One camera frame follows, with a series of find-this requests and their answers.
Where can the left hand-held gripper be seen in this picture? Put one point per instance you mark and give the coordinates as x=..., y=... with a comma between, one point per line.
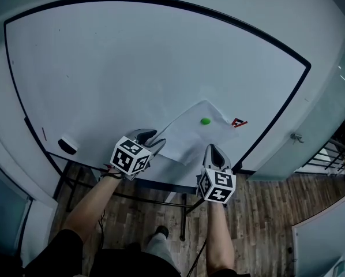
x=126, y=157

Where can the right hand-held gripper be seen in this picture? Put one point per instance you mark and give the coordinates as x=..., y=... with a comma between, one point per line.
x=215, y=186

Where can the white paper sheet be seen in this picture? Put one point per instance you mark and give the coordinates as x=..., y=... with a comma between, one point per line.
x=189, y=137

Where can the green round magnet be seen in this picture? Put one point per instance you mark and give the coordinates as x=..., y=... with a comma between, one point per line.
x=205, y=121

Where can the black-framed whiteboard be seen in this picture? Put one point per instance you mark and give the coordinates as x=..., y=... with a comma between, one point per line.
x=132, y=68

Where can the person's left forearm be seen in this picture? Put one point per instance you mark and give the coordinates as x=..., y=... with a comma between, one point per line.
x=89, y=209

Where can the person's right forearm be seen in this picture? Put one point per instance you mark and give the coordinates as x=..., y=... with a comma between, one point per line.
x=220, y=238

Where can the black whiteboard eraser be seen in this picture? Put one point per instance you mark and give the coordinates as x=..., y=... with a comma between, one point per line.
x=67, y=146

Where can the red and black angular magnet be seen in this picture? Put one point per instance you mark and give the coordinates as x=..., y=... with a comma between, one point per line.
x=238, y=123

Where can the white table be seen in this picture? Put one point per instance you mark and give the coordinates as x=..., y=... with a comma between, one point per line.
x=170, y=197

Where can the person's black shoe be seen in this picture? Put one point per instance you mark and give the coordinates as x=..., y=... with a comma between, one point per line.
x=162, y=231

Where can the frosted glass door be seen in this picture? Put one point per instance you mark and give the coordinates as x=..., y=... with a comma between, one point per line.
x=314, y=131

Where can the person's grey trouser leg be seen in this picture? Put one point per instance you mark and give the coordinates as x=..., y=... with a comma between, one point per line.
x=161, y=248

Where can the thin red pen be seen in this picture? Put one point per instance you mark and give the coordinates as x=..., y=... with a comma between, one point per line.
x=44, y=133

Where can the black stair railing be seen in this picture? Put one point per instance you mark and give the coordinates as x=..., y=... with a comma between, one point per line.
x=331, y=157

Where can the person's black shirt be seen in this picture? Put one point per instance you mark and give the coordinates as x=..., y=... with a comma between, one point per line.
x=126, y=265

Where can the dark-framed window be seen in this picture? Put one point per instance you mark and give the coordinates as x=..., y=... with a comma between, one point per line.
x=5, y=209

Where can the small green box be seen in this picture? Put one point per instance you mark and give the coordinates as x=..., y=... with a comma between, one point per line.
x=338, y=270

